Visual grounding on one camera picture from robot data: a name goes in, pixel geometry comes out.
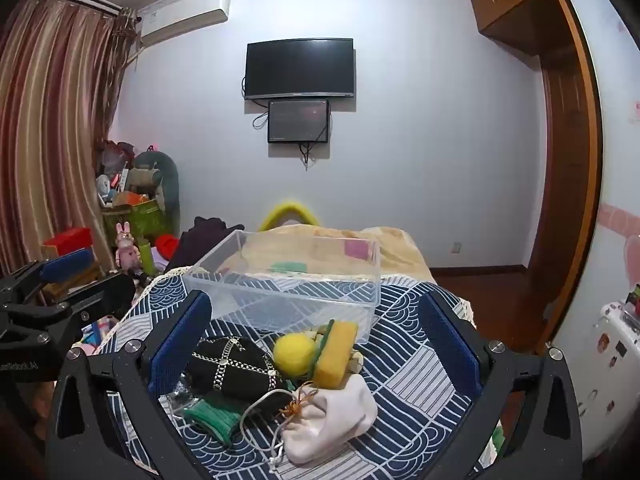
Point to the green box of clutter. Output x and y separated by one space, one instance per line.
143 213

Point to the large black wall television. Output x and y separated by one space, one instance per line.
297 68

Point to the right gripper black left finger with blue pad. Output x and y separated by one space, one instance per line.
83 440

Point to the green dinosaur plush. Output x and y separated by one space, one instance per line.
155 174

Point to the red box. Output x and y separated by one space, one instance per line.
66 242

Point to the yellow fuzzy hoop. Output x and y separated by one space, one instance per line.
288 210

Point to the pink rabbit doll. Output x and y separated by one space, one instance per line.
127 255

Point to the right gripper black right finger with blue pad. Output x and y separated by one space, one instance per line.
545 441

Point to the striped brown curtain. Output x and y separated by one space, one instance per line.
62 65

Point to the small black wall monitor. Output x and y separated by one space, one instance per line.
298 121

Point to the black clothing pile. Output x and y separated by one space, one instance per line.
195 243

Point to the black bag with chain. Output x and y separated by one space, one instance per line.
234 367

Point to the white air conditioner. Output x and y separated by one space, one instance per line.
180 17

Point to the beige blanket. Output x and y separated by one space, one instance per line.
340 252

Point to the white drawstring pouch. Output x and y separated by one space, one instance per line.
322 420

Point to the clear plastic storage bin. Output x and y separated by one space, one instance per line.
283 299

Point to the yellow sponge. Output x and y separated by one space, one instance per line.
335 352

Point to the floral fabric scrunchie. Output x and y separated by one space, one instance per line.
356 359

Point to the yellow felt ball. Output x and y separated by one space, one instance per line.
293 353

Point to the green striped sock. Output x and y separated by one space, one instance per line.
218 415

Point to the blue white patterned tablecloth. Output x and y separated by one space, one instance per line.
418 407

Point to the white appliance with stickers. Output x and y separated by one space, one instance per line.
605 377

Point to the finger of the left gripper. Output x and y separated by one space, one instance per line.
85 299
20 286

